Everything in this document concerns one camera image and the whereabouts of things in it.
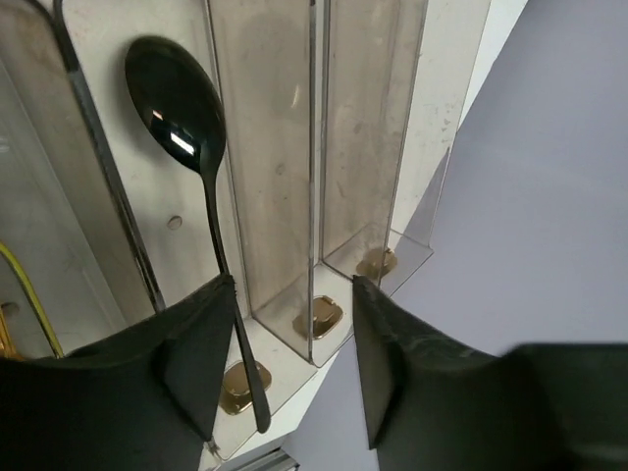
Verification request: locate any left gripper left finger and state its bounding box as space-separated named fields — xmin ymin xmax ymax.
xmin=1 ymin=275 xmax=236 ymax=470

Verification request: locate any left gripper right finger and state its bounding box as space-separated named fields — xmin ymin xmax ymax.
xmin=352 ymin=276 xmax=627 ymax=470

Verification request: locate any gold fork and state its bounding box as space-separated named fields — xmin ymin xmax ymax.
xmin=0 ymin=309 xmax=23 ymax=360

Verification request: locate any black spoon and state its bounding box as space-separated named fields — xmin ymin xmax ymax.
xmin=124 ymin=34 xmax=272 ymax=434

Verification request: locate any clear four-slot utensil organizer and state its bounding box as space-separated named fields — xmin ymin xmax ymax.
xmin=0 ymin=0 xmax=492 ymax=462

